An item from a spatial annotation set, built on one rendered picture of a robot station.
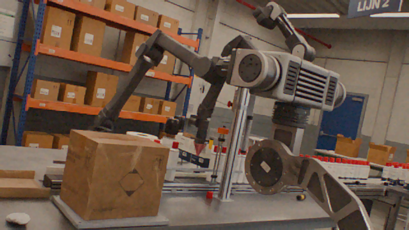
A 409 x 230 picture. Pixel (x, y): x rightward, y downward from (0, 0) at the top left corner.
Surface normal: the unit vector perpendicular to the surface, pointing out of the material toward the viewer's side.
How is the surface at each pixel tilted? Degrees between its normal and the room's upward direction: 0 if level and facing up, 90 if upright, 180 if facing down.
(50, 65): 90
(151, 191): 90
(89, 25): 90
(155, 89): 90
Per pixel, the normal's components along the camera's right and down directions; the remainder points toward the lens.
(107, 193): 0.64, 0.17
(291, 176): -0.69, -0.10
